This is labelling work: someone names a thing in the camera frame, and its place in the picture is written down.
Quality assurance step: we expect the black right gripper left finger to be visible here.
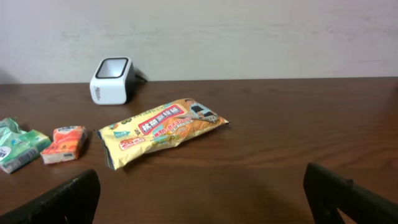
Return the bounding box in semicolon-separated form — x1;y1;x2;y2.
1;169;101;224

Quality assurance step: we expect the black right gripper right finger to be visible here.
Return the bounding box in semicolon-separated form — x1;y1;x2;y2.
303;163;397;224

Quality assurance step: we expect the orange tissue pack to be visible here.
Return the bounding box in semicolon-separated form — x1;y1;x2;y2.
40;126;87;165

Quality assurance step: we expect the teal tissue pack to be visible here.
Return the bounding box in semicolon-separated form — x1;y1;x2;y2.
1;130;51;174

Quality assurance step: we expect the mint Zappy wipes packet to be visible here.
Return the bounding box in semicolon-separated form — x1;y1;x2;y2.
1;118;26;146

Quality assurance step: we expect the large yellow wipes packet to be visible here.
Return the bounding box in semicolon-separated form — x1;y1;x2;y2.
98;98;229;170

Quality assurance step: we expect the white barcode scanner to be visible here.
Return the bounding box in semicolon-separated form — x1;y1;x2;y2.
90;57;135;105

